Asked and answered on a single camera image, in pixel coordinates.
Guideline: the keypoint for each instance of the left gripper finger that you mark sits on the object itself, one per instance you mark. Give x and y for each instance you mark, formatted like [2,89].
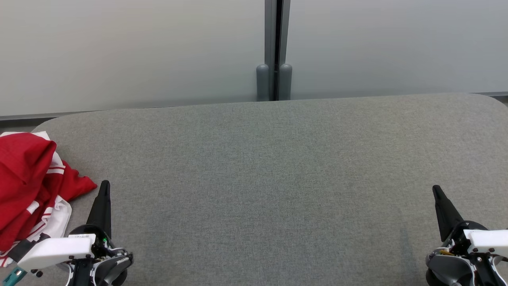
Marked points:
[101,210]

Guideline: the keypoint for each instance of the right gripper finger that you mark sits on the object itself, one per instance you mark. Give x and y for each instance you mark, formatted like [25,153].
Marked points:
[446,216]

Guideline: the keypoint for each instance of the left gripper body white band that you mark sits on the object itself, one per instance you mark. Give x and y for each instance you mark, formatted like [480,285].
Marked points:
[59,250]

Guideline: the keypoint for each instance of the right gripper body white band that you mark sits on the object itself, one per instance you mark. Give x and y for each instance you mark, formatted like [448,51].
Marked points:
[488,240]

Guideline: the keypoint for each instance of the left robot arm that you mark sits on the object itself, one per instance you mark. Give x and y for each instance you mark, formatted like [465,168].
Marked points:
[115,266]

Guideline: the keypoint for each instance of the grey cylindrical partition foot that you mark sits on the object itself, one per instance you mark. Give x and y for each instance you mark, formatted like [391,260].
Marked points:
[262,83]
[285,81]

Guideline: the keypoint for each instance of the grey partition base rail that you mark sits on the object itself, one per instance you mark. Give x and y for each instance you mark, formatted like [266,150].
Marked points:
[496,94]

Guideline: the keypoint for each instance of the grey metal partition post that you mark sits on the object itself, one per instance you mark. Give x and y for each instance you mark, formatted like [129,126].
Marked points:
[270,31]

